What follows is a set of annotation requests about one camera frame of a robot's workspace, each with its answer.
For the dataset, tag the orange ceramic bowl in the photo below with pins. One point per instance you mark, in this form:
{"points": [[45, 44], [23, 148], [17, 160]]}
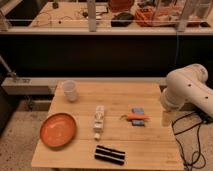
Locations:
{"points": [[58, 130]]}

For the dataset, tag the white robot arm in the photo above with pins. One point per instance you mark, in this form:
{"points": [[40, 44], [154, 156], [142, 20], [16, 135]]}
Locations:
{"points": [[188, 84]]}

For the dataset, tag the orange carrot toy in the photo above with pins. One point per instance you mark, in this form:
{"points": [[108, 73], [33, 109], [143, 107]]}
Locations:
{"points": [[133, 116]]}

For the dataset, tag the dark blue block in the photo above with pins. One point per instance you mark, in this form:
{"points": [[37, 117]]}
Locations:
{"points": [[138, 123]]}

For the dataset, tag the black white striped cloth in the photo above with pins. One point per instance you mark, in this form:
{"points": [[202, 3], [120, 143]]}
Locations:
{"points": [[109, 155]]}

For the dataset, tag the black bag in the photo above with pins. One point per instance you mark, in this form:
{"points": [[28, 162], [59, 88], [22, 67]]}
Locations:
{"points": [[122, 19]]}

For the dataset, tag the grey metal beam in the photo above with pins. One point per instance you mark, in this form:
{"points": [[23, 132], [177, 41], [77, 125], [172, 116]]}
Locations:
{"points": [[47, 85]]}

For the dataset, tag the orange crate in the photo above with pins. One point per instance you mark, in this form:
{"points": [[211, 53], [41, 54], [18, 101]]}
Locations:
{"points": [[157, 18]]}

